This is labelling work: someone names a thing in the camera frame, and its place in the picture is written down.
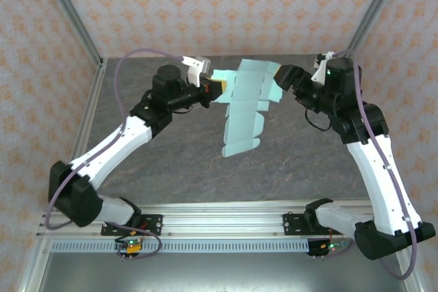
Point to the aluminium table side rail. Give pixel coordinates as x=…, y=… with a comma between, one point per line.
x=90, y=110

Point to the circuit board with black bracket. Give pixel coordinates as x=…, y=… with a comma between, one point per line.
x=325, y=247

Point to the light blue paper box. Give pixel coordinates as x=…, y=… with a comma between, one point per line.
x=243, y=117

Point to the grey metal panel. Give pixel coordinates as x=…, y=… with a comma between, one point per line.
x=219, y=271

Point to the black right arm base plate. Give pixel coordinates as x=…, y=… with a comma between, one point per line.
x=292, y=223

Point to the aluminium frame leg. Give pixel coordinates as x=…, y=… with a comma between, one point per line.
x=412, y=285
x=34, y=268

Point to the aluminium frame post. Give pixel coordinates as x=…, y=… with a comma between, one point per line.
x=68, y=11
x=376, y=8

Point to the circuit board with yellow connector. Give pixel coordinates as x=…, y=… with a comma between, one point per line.
x=130, y=247

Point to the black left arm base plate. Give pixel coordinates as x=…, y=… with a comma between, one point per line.
x=154, y=220

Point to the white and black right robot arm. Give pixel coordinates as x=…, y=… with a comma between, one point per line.
x=376, y=175

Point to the aluminium mounting rail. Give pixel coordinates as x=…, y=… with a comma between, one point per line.
x=222, y=222

